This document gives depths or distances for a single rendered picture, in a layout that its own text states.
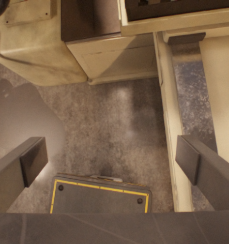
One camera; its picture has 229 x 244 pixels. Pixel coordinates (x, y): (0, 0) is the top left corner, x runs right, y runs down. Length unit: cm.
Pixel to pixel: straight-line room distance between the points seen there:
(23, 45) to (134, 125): 102
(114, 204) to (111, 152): 47
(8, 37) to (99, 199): 124
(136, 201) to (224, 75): 89
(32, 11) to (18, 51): 27
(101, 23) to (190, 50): 55
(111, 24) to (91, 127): 86
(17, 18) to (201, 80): 118
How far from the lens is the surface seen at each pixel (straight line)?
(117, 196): 123
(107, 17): 119
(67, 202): 133
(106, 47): 121
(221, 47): 101
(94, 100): 161
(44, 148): 17
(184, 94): 83
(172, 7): 81
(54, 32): 125
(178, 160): 16
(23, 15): 141
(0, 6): 59
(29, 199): 185
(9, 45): 138
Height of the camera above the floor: 150
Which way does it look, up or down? 78 degrees down
